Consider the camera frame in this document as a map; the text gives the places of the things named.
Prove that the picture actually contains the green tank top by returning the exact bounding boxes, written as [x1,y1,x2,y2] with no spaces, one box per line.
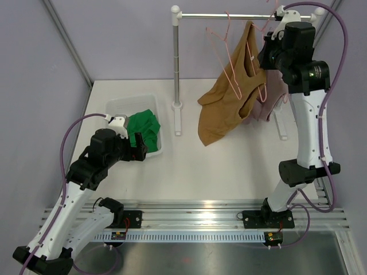
[127,109,161,153]

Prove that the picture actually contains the brown tank top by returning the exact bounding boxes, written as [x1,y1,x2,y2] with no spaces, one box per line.
[197,21,266,146]

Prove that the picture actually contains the pink wire hanger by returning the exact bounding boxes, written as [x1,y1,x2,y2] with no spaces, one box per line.
[205,10,242,100]

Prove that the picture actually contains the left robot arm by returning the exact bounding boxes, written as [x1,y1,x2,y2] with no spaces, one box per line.
[13,129,148,274]

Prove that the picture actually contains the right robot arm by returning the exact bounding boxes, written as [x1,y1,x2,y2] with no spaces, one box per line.
[255,21,341,229]

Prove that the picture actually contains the mauve tank top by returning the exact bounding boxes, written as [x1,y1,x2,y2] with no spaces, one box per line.
[243,70,288,124]

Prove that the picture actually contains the white perforated plastic basket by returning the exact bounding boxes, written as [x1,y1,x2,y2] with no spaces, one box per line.
[106,94,163,158]

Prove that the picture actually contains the silver and white clothes rack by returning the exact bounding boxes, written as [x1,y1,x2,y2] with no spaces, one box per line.
[171,5,326,140]

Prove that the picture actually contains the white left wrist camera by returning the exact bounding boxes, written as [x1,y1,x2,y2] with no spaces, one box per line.
[104,114,129,139]

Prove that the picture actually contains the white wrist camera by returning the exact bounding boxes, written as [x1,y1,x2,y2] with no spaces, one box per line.
[271,5,301,40]
[104,114,129,139]

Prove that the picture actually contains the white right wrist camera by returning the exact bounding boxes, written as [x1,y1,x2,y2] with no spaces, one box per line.
[271,5,301,40]

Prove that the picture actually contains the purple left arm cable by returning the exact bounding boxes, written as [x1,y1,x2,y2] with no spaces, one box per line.
[18,113,124,275]

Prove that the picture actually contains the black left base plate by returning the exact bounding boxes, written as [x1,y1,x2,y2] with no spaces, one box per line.
[111,210,143,229]

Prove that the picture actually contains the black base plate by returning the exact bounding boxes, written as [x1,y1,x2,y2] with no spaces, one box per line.
[111,210,143,229]
[236,210,295,229]

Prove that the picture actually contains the aluminium mounting rail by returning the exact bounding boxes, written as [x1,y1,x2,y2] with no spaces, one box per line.
[40,200,350,234]

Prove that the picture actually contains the right aluminium frame post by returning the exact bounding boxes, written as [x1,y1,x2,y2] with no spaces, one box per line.
[288,0,346,87]

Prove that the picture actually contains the aluminium frame post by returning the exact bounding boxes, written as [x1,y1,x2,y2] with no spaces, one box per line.
[288,0,346,87]
[41,0,94,89]

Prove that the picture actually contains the left aluminium frame post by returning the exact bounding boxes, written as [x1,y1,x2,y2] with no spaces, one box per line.
[41,0,94,89]

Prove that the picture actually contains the white slotted cable duct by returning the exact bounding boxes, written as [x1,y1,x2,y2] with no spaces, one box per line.
[92,231,265,243]

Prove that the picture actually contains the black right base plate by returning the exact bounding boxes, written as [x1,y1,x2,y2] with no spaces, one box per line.
[236,210,295,229]

